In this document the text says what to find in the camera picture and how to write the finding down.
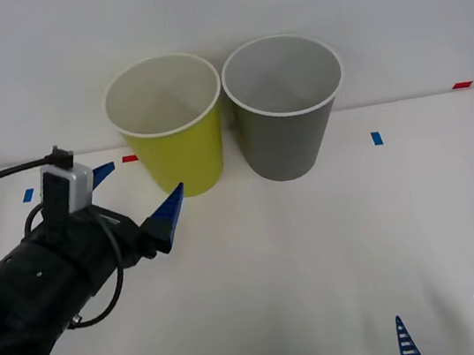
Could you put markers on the grey plastic bin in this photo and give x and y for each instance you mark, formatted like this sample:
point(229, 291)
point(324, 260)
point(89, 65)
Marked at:
point(285, 143)

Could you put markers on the yellow-green plastic bin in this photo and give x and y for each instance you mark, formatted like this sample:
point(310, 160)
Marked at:
point(185, 158)

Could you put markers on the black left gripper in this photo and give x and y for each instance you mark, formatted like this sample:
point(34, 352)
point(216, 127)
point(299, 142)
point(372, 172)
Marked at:
point(96, 247)

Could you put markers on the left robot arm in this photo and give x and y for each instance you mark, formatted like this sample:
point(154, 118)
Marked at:
point(19, 304)

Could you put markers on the pale grey left wrist camera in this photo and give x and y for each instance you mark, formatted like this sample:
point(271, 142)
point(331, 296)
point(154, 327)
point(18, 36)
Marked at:
point(66, 187)

